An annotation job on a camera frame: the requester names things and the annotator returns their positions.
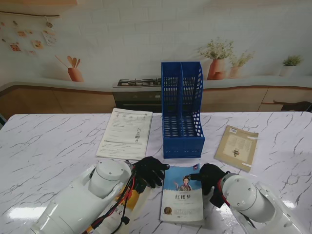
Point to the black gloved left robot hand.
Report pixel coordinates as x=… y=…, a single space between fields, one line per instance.
x=151 y=170

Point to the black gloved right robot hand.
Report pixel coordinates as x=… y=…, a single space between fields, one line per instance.
x=210 y=176

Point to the yellow and white cover book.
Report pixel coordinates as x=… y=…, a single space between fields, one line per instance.
x=134 y=202

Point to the light blue cover book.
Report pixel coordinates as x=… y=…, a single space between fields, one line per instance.
x=182 y=202

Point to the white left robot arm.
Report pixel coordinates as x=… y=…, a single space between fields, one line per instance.
x=80 y=202

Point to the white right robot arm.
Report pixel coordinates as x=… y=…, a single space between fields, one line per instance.
x=246 y=195

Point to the beige cover book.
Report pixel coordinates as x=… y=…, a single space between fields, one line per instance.
x=236 y=148

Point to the blue plastic file holder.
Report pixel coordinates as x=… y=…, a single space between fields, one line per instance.
x=182 y=143

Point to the white printed worksheet booklet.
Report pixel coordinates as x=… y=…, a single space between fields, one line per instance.
x=124 y=131

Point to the gas hob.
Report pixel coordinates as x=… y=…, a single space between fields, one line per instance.
x=139 y=83

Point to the hanging white note card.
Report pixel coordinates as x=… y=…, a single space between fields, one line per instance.
x=50 y=37

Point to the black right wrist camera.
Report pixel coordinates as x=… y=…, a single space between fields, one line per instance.
x=217 y=201

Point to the wooden hanging rail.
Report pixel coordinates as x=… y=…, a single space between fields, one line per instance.
x=29 y=14

